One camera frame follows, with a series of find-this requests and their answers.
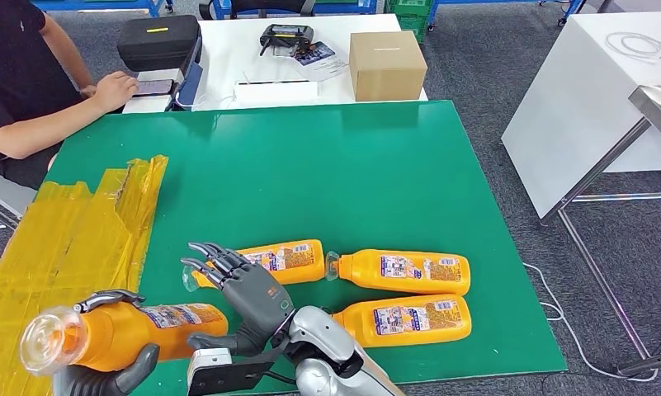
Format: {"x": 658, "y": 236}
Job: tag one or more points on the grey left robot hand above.
{"x": 100, "y": 382}

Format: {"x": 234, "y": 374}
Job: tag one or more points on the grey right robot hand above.
{"x": 259, "y": 306}

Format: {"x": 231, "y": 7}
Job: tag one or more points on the person's right hand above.
{"x": 114, "y": 92}

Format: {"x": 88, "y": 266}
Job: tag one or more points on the person's left hand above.
{"x": 88, "y": 90}

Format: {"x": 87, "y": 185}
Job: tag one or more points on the orange detergent bottle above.
{"x": 122, "y": 333}
{"x": 363, "y": 325}
{"x": 363, "y": 270}
{"x": 303, "y": 262}

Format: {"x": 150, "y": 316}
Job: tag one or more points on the person's right forearm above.
{"x": 35, "y": 130}

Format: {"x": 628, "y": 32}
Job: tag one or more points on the person's left forearm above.
{"x": 67, "y": 53}

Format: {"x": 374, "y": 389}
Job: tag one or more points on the smartphone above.
{"x": 155, "y": 87}

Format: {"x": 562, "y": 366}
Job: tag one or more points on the black carrying case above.
{"x": 155, "y": 46}

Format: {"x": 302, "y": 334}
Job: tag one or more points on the person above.
{"x": 13, "y": 65}

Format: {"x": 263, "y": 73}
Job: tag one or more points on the blue metal shelf rack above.
{"x": 341, "y": 5}
{"x": 117, "y": 4}

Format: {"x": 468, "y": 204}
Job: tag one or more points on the white table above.
{"x": 226, "y": 53}
{"x": 570, "y": 109}

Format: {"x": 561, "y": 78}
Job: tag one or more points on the grey chair seat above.
{"x": 2, "y": 187}

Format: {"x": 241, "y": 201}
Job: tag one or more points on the yellow plastic sheet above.
{"x": 46, "y": 246}

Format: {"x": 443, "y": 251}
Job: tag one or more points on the long white box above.
{"x": 275, "y": 94}

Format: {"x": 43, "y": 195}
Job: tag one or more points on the black office chair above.
{"x": 264, "y": 5}

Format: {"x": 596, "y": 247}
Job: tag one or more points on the black remote controller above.
{"x": 286, "y": 37}

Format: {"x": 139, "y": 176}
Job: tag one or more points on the printed booklet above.
{"x": 316, "y": 53}

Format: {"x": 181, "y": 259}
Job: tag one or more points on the brown cardboard box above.
{"x": 387, "y": 70}

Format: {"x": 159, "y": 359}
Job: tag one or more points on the green plastic crate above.
{"x": 412, "y": 29}
{"x": 412, "y": 5}

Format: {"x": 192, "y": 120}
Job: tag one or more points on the stainless steel table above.
{"x": 658, "y": 109}

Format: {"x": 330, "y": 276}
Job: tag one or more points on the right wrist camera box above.
{"x": 226, "y": 377}

